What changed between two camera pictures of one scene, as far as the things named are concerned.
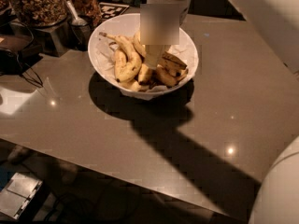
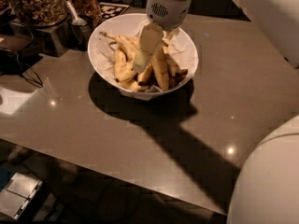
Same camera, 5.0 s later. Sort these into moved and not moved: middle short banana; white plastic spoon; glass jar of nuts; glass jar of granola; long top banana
Moved: long top banana
Not moved: glass jar of nuts; white plastic spoon; middle short banana; glass jar of granola
